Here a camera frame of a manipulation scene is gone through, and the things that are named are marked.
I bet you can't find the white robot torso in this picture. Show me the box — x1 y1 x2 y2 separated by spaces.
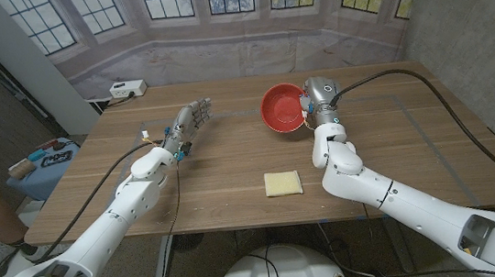
213 238 349 277

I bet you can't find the blue stool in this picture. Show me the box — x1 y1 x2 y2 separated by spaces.
1 136 87 205

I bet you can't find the red bowl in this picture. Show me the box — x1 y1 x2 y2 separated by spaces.
257 80 312 137

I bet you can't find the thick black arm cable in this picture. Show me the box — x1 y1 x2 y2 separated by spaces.
325 58 495 240
23 140 172 266

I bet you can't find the black round fan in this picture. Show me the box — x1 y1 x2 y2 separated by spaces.
172 231 207 254

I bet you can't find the white power strip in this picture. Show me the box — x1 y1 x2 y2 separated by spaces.
107 78 149 102

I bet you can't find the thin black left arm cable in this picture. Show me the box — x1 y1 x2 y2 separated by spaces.
48 157 193 277

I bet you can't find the yellow sponge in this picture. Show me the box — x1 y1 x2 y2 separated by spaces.
262 169 304 199

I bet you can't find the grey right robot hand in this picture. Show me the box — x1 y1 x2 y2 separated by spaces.
296 72 345 129

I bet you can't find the black phone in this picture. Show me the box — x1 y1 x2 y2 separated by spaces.
39 150 75 170

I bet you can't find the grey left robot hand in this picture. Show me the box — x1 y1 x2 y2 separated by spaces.
158 96 218 160

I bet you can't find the printed window backdrop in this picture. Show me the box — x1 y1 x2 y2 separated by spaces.
0 0 437 109

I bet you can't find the tan brush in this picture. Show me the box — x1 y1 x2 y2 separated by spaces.
5 157 39 182

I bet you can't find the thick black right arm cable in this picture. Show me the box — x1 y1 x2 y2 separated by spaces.
325 58 495 240

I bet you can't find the teal small item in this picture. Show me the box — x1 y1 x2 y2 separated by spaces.
26 148 48 162

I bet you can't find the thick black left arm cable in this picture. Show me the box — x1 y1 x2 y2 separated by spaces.
23 140 172 266

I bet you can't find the grey table leg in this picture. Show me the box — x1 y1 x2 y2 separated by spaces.
379 214 415 276
148 235 180 277

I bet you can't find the red small item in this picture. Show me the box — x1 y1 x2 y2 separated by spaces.
35 138 60 151

